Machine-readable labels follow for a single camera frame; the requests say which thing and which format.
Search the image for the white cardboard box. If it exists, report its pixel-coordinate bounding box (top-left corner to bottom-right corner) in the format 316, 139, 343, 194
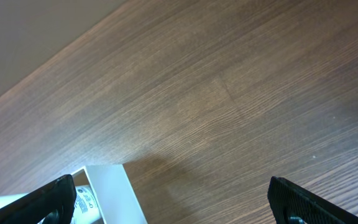
72, 164, 147, 224

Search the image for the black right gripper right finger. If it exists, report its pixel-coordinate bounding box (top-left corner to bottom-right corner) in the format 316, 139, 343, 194
267, 176, 358, 224

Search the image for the white cream tube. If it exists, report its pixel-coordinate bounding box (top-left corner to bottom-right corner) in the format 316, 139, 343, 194
0, 185, 102, 224

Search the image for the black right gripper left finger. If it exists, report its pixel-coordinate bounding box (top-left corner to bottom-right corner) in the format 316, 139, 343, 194
0, 174, 76, 224

